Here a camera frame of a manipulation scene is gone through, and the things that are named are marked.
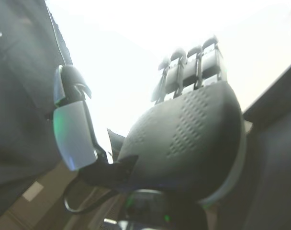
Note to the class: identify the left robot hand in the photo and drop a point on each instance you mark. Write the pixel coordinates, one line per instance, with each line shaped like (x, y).
(183, 148)

